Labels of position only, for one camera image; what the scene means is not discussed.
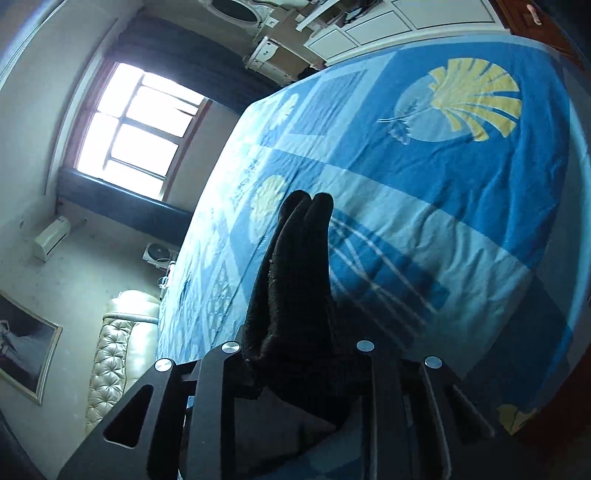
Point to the window with brown frame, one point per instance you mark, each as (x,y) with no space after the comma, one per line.
(134,134)

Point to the cream tufted leather headboard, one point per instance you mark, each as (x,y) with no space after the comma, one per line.
(115,360)

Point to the brown wooden door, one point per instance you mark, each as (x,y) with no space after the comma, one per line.
(540,27)

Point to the oval dresser mirror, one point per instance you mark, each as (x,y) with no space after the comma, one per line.
(233,10)

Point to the dark red bed frame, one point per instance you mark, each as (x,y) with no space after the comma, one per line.
(549,443)

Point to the blue shell-print blanket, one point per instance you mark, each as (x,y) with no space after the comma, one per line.
(415,207)

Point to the white dresser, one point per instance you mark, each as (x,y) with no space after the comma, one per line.
(268,57)

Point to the black pants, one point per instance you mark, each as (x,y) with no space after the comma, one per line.
(295,277)

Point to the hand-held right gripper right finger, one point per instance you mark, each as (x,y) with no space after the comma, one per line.
(376,383)

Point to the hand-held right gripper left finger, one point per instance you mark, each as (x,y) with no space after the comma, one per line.
(217,378)

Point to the white panelled cabinet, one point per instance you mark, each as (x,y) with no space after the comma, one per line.
(406,23)

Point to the framed wall picture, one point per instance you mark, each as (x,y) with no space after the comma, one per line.
(23,346)

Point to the small white fan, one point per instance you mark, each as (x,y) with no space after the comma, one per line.
(157,254)

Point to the dark blue curtain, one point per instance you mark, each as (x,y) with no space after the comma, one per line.
(120,203)
(194,60)

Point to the white wall air conditioner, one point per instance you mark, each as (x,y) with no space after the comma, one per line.
(51,237)

